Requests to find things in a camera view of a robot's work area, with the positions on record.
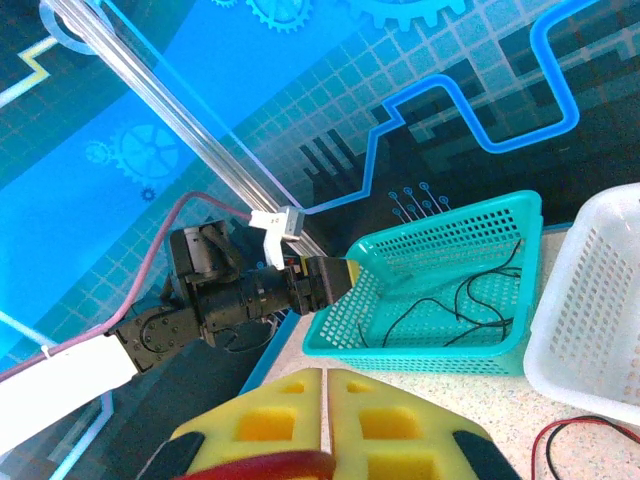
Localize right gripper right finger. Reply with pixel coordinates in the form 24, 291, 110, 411
327, 369, 522, 480

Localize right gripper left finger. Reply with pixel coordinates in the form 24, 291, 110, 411
135, 368, 325, 480

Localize thin black cable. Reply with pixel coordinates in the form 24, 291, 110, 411
357, 297, 516, 349
452, 239, 524, 326

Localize teal plastic basket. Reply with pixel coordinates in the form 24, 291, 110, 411
302, 189, 544, 376

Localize white plastic basket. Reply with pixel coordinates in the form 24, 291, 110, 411
523, 182, 640, 426

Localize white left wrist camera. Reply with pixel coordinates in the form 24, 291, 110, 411
248, 204, 305, 271

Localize aluminium frame post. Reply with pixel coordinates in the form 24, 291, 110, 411
39, 0, 311, 256

